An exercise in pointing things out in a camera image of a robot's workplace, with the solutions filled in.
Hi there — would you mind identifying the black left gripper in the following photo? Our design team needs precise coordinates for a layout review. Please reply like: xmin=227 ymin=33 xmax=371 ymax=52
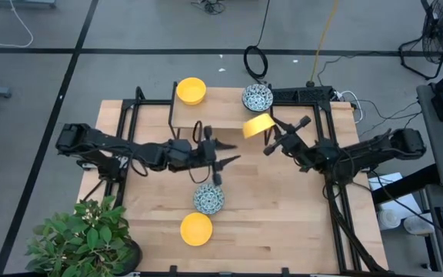
xmin=197 ymin=125 xmax=242 ymax=187

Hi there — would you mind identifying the grey flat floor object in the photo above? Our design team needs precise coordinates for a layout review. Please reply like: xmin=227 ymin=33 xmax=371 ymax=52
xmin=0 ymin=0 xmax=57 ymax=9

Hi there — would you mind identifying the tangled black cable bundle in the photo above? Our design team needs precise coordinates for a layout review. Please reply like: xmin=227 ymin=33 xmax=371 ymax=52
xmin=190 ymin=0 xmax=226 ymax=16

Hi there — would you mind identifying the yellow plastic mini bowl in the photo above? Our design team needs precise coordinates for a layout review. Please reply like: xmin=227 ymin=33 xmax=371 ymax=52
xmin=179 ymin=212 xmax=214 ymax=247
xmin=241 ymin=112 xmax=276 ymax=140
xmin=175 ymin=76 xmax=208 ymax=106

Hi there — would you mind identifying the black aluminium table frame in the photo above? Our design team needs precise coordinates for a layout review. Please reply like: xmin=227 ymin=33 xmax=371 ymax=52
xmin=104 ymin=85 xmax=390 ymax=276

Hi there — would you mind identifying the small wooden shelf riser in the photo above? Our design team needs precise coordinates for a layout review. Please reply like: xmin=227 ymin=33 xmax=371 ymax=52
xmin=168 ymin=81 xmax=275 ymax=145

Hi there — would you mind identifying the black floor fan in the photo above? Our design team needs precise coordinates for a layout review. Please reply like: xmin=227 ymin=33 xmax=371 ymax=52
xmin=398 ymin=0 xmax=443 ymax=82

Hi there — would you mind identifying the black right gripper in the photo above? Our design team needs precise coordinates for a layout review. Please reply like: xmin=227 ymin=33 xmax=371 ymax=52
xmin=262 ymin=115 xmax=313 ymax=159

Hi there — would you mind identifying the white paper sheet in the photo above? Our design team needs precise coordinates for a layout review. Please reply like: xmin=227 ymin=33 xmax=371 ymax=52
xmin=368 ymin=172 xmax=425 ymax=216

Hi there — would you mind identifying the green leafy plant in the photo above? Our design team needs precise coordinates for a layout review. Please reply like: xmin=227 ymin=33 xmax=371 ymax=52
xmin=24 ymin=195 xmax=134 ymax=277

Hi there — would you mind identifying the black sleeved cable bundle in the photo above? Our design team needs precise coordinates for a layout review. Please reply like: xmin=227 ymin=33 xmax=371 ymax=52
xmin=323 ymin=180 xmax=390 ymax=275

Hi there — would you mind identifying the white cup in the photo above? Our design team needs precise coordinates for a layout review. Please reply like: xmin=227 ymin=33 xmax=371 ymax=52
xmin=402 ymin=214 xmax=436 ymax=235
xmin=377 ymin=207 xmax=402 ymax=231

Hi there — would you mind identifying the white floor cable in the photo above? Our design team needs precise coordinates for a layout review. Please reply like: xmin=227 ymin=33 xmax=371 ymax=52
xmin=0 ymin=0 xmax=35 ymax=49

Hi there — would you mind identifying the patterned mini bowl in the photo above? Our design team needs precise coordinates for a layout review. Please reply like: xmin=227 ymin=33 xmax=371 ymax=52
xmin=241 ymin=83 xmax=275 ymax=114
xmin=192 ymin=182 xmax=225 ymax=215

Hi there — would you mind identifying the white looped cable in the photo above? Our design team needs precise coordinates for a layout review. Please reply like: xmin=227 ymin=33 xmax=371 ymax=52
xmin=335 ymin=89 xmax=365 ymax=125

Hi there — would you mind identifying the black coiled cable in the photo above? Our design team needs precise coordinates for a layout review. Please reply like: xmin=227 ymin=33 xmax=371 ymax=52
xmin=243 ymin=0 xmax=271 ymax=86

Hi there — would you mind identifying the black desk beam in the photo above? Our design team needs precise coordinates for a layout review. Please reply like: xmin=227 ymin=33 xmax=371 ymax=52
xmin=371 ymin=163 xmax=441 ymax=205

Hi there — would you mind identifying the black plant pot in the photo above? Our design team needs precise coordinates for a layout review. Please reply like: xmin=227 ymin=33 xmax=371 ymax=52
xmin=123 ymin=240 xmax=144 ymax=276

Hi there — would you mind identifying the yellow cable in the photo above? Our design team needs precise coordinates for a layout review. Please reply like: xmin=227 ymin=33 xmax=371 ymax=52
xmin=308 ymin=0 xmax=341 ymax=88

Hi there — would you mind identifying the black perforated electronics box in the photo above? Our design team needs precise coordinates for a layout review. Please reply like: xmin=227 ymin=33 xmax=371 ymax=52
xmin=271 ymin=85 xmax=335 ymax=103

